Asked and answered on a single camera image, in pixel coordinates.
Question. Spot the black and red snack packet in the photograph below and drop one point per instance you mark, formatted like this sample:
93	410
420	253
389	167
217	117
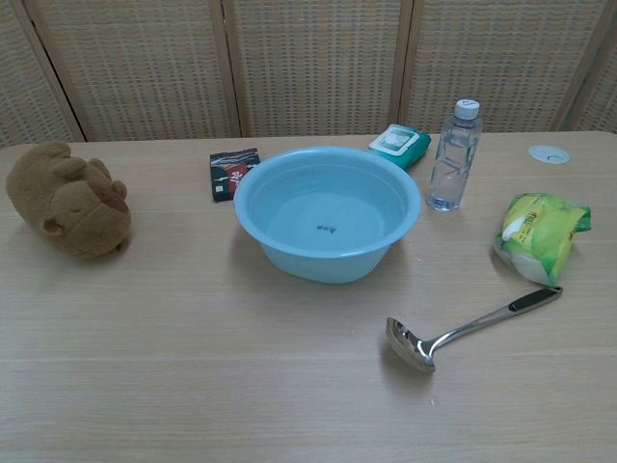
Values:
230	173

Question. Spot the yellow-green tissue pack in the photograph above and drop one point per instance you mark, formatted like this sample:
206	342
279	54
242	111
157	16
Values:
540	236

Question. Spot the light blue bowl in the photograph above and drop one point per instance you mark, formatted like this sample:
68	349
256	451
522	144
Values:
328	217

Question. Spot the green wet wipes pack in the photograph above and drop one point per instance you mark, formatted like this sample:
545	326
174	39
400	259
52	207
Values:
402	144

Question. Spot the brown capybara plush toy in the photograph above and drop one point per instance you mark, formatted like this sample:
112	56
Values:
72	202

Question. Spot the woven rattan folding screen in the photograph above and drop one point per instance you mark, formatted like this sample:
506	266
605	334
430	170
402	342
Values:
308	62

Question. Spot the clear plastic water bottle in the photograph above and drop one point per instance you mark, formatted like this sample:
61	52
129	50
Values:
453	159

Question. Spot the white round table grommet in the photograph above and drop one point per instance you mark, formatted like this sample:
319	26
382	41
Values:
548	154

